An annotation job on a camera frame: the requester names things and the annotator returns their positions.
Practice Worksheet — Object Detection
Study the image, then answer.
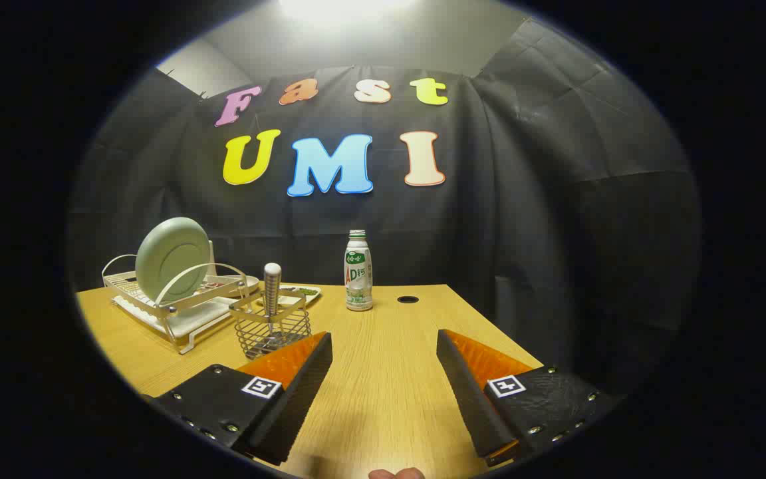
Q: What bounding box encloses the white drip tray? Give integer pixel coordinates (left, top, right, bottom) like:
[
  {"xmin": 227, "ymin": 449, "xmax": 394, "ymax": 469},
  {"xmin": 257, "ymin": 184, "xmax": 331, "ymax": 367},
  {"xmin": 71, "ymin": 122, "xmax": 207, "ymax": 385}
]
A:
[{"xmin": 112, "ymin": 276, "xmax": 261, "ymax": 341}]

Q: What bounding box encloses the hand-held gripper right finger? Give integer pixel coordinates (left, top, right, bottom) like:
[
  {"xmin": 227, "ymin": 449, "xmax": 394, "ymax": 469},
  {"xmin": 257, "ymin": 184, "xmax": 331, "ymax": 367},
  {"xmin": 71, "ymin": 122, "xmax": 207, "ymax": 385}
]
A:
[{"xmin": 436, "ymin": 329, "xmax": 623, "ymax": 468}]

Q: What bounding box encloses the white milk drink bottle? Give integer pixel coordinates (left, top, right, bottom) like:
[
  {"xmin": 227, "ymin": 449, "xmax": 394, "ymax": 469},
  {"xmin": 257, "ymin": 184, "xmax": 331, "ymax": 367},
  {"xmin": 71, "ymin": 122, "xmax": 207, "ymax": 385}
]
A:
[{"xmin": 344, "ymin": 230, "xmax": 374, "ymax": 312}]

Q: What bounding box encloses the pale green plate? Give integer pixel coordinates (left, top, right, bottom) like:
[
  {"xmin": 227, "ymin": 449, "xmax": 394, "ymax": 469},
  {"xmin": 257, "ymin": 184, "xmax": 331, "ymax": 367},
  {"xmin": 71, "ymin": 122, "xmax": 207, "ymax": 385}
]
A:
[{"xmin": 135, "ymin": 217, "xmax": 213, "ymax": 303}]

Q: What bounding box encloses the white wire dish rack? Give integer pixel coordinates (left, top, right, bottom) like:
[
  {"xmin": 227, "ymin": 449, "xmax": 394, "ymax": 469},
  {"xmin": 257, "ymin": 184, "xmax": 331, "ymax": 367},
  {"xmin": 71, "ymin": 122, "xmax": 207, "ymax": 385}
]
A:
[{"xmin": 102, "ymin": 239, "xmax": 261, "ymax": 355}]

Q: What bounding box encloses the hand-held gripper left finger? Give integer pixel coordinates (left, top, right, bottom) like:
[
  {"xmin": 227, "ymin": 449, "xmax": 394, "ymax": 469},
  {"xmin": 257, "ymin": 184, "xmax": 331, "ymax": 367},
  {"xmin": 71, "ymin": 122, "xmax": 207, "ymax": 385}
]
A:
[{"xmin": 140, "ymin": 331, "xmax": 334, "ymax": 466}]

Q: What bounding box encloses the spoon with checkered handle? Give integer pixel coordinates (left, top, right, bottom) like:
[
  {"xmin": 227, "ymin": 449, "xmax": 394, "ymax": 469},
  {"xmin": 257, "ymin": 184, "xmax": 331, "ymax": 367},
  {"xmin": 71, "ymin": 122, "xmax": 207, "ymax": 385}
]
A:
[{"xmin": 260, "ymin": 263, "xmax": 291, "ymax": 350}]

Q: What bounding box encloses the black backdrop cloth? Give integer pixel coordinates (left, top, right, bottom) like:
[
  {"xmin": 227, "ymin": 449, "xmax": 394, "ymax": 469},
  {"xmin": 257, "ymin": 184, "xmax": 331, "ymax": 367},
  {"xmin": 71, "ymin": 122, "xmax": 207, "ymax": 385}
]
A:
[{"xmin": 67, "ymin": 17, "xmax": 703, "ymax": 400}]

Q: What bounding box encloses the silver wire basket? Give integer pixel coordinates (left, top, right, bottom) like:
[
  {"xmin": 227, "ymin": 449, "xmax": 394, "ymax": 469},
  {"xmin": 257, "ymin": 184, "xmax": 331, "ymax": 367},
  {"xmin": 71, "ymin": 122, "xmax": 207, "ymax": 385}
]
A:
[{"xmin": 229, "ymin": 289, "xmax": 313, "ymax": 361}]

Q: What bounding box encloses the white divided tray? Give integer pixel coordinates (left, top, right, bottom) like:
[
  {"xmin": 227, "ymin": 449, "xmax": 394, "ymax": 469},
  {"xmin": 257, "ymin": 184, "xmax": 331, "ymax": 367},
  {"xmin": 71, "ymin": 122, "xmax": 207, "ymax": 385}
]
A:
[{"xmin": 257, "ymin": 285, "xmax": 322, "ymax": 308}]

